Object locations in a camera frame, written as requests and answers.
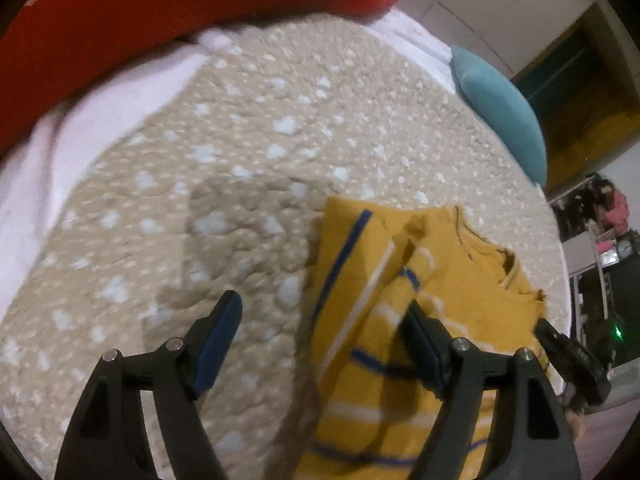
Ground beige heart-pattern blanket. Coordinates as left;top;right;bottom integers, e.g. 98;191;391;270
1;15;563;479

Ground white built-in wardrobe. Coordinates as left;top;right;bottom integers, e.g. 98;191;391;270
397;0;596;77

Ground red quilt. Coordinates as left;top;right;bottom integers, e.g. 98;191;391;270
1;0;398;152

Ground teal pillow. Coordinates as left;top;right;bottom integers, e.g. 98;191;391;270
450;47;548;186

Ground pink white bed sheet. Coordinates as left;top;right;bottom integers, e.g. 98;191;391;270
0;6;457;311

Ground pink clothing on shelf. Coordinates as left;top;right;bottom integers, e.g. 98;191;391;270
599;179;630;237

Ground dark wooden door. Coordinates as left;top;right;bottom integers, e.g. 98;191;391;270
512;25;639;194

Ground yellow striped small sweater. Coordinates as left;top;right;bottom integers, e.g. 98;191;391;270
295;197;546;479

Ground white shelf unit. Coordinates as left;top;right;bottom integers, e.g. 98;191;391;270
550;191;639;344

